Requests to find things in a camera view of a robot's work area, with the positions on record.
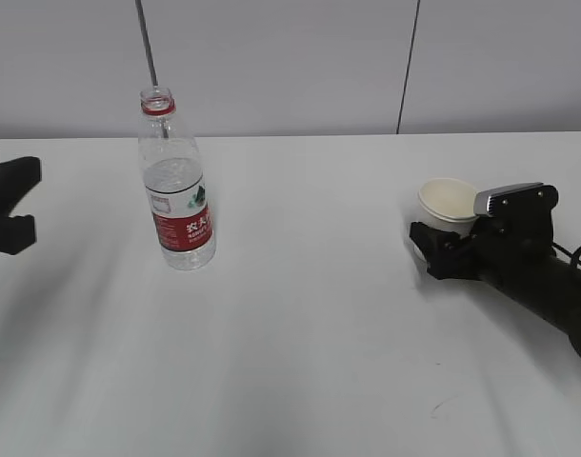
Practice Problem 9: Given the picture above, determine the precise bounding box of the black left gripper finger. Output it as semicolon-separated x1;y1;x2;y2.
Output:
0;156;42;209
0;215;36;255

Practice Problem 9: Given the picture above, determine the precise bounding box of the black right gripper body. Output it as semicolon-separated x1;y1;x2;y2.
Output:
451;216;556;289

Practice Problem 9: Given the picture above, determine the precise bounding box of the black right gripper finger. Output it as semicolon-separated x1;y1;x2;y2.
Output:
410;222;467;279

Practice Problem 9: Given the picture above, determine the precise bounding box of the white paper cup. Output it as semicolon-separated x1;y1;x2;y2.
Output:
412;178;477;237

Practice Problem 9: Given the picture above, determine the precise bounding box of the clear water bottle red label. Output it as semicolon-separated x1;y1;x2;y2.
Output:
138;86;216;270

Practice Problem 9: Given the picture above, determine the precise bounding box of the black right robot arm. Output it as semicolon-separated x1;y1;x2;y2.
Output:
410;217;581;358

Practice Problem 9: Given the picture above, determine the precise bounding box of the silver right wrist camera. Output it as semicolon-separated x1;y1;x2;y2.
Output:
473;182;559;219

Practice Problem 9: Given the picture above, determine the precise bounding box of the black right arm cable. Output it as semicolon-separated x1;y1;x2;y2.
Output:
550;235;581;277

